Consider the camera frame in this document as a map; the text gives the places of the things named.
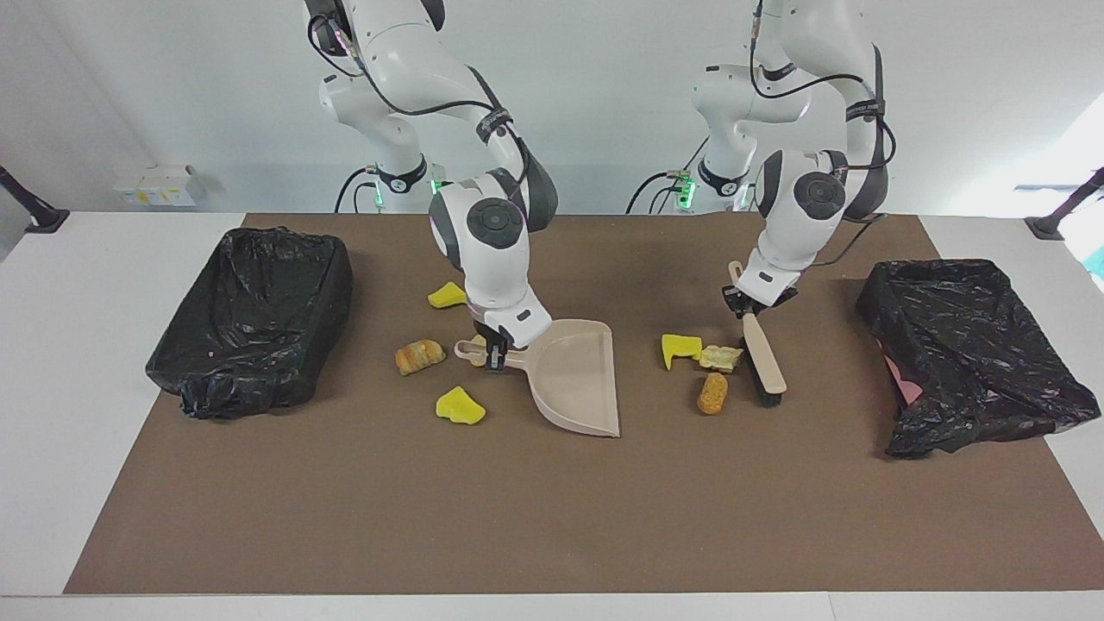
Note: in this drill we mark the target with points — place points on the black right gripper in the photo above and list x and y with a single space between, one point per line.
490 335

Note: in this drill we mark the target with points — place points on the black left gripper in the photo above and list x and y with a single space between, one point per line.
780 300

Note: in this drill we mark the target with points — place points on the pale round cracker chip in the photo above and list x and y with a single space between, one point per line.
479 338

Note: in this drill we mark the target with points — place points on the pale flaky pastry piece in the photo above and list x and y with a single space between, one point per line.
720 358

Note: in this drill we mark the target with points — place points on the yellow curved sponge piece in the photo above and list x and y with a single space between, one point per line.
460 407

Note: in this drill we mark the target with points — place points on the yellow sponge piece with notch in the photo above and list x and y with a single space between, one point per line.
680 348

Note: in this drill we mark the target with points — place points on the striped croissant piece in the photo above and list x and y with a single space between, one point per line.
420 357

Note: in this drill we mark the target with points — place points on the beige plastic dustpan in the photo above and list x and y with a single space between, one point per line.
573 379

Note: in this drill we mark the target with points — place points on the yellow sponge wedge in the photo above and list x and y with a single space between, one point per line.
447 297

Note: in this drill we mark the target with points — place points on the brown round bread bun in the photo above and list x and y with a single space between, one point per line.
712 393

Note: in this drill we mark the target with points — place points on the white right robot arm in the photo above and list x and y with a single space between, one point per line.
492 259

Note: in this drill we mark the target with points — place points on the left black trash bag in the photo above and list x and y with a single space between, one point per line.
975 345

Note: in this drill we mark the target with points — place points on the black trash bag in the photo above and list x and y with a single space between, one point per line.
250 328
975 345

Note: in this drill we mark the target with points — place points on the right black trash bag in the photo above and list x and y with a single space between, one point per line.
250 328

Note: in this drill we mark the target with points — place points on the green lit connector box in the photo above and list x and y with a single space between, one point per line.
686 191
438 191

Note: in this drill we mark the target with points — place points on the brown paper table mat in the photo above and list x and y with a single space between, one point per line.
552 535

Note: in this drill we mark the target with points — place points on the teal object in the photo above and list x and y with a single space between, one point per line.
1097 263

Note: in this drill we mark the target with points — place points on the white cardboard box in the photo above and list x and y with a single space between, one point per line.
172 188

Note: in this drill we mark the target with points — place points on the small white box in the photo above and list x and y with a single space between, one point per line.
128 193

